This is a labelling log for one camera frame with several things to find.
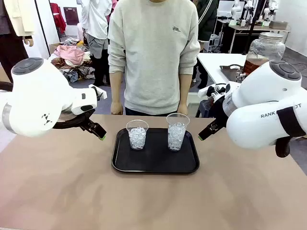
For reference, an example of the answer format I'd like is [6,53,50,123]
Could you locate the red hanging garment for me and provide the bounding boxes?
[49,2,67,34]

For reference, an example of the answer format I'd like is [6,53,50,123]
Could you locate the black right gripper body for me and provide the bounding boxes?
[210,94,228,131]

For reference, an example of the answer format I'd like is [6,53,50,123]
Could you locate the clear plastic iced cup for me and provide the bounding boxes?
[126,119,150,151]
[166,113,190,152]

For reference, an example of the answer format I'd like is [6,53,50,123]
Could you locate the grey metal box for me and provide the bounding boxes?
[270,20,288,30]

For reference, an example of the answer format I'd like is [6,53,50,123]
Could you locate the mannequin in white shirt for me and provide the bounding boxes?
[80,0,113,87]

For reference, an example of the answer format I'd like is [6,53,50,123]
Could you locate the glass drink dispenser jar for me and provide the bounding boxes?
[242,32,286,75]

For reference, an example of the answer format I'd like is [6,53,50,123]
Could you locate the white side table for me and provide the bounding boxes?
[196,52,248,96]

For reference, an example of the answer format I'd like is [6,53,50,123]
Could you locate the person's left forearm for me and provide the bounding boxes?
[178,73,193,105]

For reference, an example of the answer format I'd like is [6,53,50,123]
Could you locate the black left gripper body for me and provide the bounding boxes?
[80,114,97,131]

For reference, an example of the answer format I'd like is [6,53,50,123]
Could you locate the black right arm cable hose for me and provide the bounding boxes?
[274,136,291,158]

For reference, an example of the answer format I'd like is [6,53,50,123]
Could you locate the dark plastic stool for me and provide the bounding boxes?
[195,99,216,118]

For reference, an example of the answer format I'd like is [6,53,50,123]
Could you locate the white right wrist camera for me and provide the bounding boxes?
[198,82,232,99]

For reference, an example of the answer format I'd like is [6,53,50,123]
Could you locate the black slanted pole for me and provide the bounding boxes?
[241,0,267,55]

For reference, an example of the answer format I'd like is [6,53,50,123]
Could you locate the person's right forearm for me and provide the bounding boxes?
[109,71,126,103]

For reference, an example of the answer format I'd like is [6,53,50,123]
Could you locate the brown serving tray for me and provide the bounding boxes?
[219,64,248,83]

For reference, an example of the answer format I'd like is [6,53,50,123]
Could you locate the person in grey sweatshirt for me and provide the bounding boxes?
[107,0,201,117]

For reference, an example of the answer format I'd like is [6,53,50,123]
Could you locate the dark red wall panel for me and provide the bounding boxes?
[63,7,79,26]

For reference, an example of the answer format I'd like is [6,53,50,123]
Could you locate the person in dark green jacket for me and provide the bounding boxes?
[194,0,219,89]

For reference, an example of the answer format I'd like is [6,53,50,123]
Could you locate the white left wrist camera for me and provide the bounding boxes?
[88,84,108,100]

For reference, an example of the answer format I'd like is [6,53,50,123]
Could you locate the background work table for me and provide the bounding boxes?
[215,18,292,54]

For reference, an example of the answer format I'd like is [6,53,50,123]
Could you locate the person's left hand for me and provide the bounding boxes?
[177,103,189,116]

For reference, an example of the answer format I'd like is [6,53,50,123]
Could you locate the person's right hand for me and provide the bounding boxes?
[110,100,124,116]

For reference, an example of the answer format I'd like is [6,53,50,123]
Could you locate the pile of clothes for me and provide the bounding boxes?
[49,37,96,82]

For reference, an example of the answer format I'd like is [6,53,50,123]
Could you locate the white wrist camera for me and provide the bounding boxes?
[198,82,232,99]
[88,84,108,100]

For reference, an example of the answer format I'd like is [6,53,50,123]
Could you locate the black plastic serving tray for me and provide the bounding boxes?
[111,127,200,174]

